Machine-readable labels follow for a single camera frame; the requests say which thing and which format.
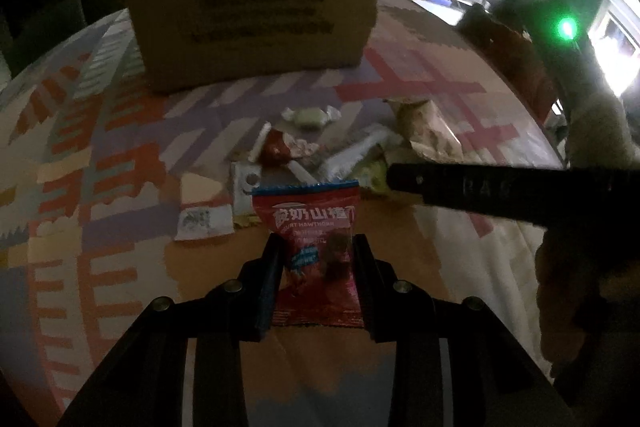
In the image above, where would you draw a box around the white stick wrapper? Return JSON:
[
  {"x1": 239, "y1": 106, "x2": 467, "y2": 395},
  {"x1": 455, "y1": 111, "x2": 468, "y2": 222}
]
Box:
[{"x1": 251, "y1": 122, "x2": 273, "y2": 164}]

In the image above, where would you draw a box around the small white wrapper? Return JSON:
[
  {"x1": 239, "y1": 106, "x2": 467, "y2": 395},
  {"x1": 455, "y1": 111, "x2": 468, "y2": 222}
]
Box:
[{"x1": 286, "y1": 159, "x2": 315, "y2": 184}]

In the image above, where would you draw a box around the patterned tablecloth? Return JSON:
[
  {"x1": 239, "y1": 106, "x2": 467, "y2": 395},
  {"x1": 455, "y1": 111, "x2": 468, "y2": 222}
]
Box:
[{"x1": 0, "y1": 0, "x2": 571, "y2": 427}]

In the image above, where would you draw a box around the white gold-ended snack bar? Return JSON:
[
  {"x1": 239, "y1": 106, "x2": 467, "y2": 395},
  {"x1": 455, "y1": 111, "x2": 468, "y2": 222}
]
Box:
[{"x1": 230, "y1": 161, "x2": 262, "y2": 226}]

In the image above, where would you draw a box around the small white printed packet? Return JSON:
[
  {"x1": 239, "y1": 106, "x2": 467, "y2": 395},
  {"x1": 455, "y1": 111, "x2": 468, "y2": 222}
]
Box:
[{"x1": 174, "y1": 205, "x2": 234, "y2": 241}]

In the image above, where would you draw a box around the red snack packet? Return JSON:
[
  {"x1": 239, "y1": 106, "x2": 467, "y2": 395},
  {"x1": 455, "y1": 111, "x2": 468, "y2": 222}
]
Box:
[{"x1": 251, "y1": 180, "x2": 365, "y2": 328}]

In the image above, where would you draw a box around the dark red chair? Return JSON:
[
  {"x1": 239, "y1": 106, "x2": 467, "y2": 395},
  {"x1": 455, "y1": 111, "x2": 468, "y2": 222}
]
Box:
[{"x1": 457, "y1": 4, "x2": 561, "y2": 122}]

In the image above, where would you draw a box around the long white snack packet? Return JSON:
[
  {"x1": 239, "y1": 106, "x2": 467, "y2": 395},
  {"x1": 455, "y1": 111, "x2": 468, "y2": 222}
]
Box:
[{"x1": 319, "y1": 127, "x2": 390, "y2": 182}]

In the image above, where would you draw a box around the person's right forearm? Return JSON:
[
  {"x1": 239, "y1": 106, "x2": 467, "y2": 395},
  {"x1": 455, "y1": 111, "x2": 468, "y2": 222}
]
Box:
[{"x1": 532, "y1": 89, "x2": 640, "y2": 378}]

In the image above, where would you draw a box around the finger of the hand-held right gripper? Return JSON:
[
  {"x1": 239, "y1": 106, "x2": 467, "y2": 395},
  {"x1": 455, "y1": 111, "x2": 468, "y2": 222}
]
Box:
[{"x1": 386, "y1": 162, "x2": 640, "y2": 230}]

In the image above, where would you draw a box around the brown snack packet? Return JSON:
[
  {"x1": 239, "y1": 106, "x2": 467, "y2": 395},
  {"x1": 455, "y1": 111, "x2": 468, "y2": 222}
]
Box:
[{"x1": 389, "y1": 98, "x2": 465, "y2": 161}]

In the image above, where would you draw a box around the green snack packet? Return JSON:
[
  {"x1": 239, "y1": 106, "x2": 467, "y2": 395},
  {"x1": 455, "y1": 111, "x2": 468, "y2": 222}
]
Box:
[{"x1": 359, "y1": 151, "x2": 392, "y2": 196}]

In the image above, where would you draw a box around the pink white wrapped candy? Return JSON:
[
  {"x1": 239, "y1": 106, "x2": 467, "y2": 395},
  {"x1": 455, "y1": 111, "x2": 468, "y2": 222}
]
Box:
[{"x1": 292, "y1": 137, "x2": 321, "y2": 158}]

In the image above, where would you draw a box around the green white candy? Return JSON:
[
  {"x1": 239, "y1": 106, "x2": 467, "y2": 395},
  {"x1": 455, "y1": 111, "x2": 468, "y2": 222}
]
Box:
[{"x1": 281, "y1": 104, "x2": 342, "y2": 128}]

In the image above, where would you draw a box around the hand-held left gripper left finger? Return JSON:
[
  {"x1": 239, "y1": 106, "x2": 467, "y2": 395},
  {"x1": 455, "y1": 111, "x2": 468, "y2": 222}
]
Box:
[{"x1": 57, "y1": 234, "x2": 287, "y2": 427}]

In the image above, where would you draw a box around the brown cardboard box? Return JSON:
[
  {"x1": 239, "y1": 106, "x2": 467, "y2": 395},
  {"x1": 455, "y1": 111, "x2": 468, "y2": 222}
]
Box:
[{"x1": 120, "y1": 0, "x2": 396, "y2": 95}]

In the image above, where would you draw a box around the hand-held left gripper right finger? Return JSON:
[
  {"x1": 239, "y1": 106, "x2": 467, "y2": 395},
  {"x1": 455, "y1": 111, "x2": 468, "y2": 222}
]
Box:
[{"x1": 352, "y1": 234, "x2": 576, "y2": 427}]

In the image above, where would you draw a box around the red wrapped candy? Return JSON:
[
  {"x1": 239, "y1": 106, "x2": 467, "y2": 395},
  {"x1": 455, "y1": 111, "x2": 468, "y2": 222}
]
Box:
[{"x1": 262, "y1": 129, "x2": 297, "y2": 166}]

